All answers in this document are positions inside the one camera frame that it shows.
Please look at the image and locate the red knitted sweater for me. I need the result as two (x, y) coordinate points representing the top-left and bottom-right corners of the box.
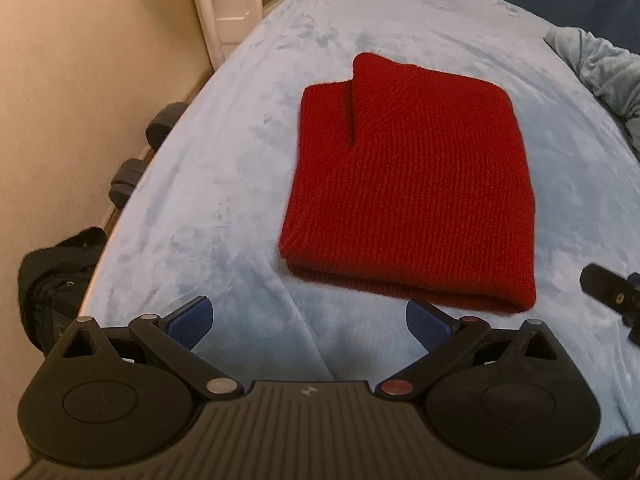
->
(278, 52), (538, 315)

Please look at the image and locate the light blue bed blanket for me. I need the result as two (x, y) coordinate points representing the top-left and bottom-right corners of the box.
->
(77, 0), (640, 441)

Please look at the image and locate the black bag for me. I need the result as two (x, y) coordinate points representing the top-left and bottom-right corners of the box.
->
(19, 226), (108, 358)

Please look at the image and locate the white shelf unit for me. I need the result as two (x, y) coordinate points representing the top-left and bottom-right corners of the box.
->
(184, 0), (317, 72)

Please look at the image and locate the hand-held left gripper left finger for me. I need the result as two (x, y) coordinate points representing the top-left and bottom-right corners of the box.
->
(44, 296), (246, 401)

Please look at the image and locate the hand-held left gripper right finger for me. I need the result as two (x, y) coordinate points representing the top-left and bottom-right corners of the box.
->
(377, 299), (563, 401)

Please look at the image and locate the grey-green crumpled blanket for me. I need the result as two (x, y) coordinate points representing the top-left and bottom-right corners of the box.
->
(544, 26), (640, 153)

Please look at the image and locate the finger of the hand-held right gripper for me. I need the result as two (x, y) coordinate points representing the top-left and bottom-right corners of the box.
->
(580, 262), (640, 347)

